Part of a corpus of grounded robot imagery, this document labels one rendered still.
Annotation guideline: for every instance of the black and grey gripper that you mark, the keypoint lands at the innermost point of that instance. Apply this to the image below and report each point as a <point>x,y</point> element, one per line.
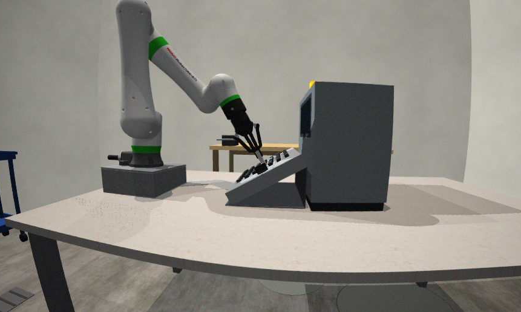
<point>244,126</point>

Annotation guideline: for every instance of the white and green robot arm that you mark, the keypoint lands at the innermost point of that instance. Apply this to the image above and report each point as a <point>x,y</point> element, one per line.
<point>138,118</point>

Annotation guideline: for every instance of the dark grey control console with keypad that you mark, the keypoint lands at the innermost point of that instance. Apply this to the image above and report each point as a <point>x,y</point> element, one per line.
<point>345,135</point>

